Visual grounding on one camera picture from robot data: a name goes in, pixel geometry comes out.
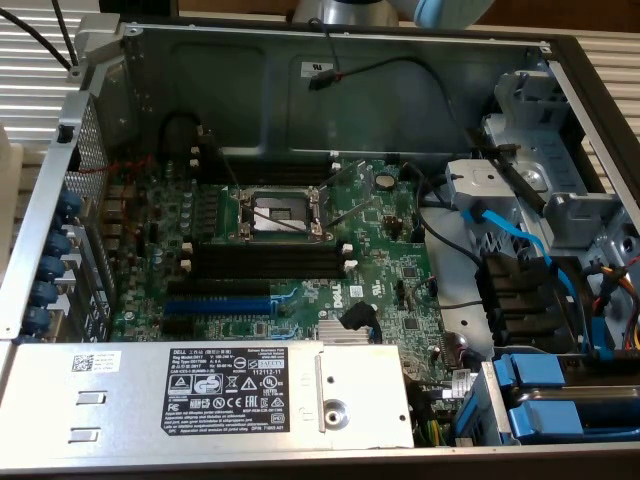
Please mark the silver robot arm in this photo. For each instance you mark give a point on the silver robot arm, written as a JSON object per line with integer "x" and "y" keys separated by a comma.
{"x": 320, "y": 12}

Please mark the thin metal locking lever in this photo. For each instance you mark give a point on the thin metal locking lever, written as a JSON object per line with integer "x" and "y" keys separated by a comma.
{"x": 229, "y": 167}
{"x": 285, "y": 220}

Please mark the green Dell motherboard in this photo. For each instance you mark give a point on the green Dell motherboard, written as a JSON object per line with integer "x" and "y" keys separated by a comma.
{"x": 380, "y": 250}

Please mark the CPU socket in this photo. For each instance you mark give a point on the CPU socket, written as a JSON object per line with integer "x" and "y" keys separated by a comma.
{"x": 265, "y": 202}

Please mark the metal socket cover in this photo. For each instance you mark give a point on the metal socket cover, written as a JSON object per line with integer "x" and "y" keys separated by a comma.
{"x": 350, "y": 172}

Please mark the silver coin cell battery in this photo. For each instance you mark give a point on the silver coin cell battery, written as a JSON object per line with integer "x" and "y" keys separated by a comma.
{"x": 385, "y": 181}

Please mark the silver finned heat sink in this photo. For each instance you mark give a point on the silver finned heat sink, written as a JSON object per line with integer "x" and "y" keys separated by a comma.
{"x": 332, "y": 332}

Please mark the blue expansion slot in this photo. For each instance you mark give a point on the blue expansion slot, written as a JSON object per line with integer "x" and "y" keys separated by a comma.
{"x": 220, "y": 306}

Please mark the short black expansion slot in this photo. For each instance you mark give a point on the short black expansion slot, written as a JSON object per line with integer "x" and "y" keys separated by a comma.
{"x": 177, "y": 327}

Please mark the grey metal PC case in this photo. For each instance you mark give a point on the grey metal PC case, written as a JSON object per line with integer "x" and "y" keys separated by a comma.
{"x": 200, "y": 85}

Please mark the metal rear port blocks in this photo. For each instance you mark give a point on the metal rear port blocks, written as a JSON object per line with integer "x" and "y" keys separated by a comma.
{"x": 117, "y": 200}

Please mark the black diagonal bar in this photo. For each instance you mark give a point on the black diagonal bar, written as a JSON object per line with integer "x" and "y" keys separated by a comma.
{"x": 520, "y": 182}

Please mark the grey metal drive cage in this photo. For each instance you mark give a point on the grey metal drive cage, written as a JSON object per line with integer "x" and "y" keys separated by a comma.
{"x": 530, "y": 135}

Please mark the blue plastic disk carrier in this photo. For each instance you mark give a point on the blue plastic disk carrier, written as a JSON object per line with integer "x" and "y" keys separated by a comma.
{"x": 535, "y": 370}
{"x": 545, "y": 420}

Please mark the silver power supply unit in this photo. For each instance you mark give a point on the silver power supply unit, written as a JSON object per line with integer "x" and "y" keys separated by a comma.
{"x": 125, "y": 400}

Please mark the blue card retention clip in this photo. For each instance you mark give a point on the blue card retention clip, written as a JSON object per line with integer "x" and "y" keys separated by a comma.
{"x": 59, "y": 242}
{"x": 45, "y": 293}
{"x": 69, "y": 206}
{"x": 38, "y": 318}
{"x": 51, "y": 268}

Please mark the black box behind case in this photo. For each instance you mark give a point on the black box behind case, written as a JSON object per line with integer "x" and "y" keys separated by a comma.
{"x": 140, "y": 5}

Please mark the grey disk bay frame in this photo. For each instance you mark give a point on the grey disk bay frame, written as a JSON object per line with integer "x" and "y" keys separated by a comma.
{"x": 487, "y": 400}

